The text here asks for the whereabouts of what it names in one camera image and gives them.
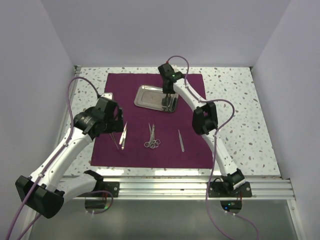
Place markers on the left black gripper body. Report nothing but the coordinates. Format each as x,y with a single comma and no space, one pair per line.
113,125

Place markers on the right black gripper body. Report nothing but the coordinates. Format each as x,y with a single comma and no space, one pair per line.
167,91

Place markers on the thin steel tweezers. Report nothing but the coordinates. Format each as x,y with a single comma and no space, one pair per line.
114,140

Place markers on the purple cloth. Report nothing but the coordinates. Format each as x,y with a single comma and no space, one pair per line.
124,86

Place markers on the steel clamp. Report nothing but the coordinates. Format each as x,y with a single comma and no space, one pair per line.
149,137

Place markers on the steel forceps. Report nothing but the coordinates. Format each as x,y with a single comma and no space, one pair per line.
152,143

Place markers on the steel scissors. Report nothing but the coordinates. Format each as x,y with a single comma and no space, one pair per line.
155,142

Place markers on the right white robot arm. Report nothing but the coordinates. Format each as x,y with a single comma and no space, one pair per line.
205,124

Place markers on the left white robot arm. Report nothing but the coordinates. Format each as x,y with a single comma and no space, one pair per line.
43,190

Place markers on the steel instrument tray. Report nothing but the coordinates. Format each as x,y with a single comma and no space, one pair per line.
153,98

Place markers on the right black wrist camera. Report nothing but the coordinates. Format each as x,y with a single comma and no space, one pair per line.
166,71

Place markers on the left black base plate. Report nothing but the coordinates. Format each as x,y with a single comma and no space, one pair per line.
112,187

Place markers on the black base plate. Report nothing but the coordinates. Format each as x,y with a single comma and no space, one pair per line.
112,187
219,189

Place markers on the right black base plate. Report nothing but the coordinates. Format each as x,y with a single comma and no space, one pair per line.
219,189

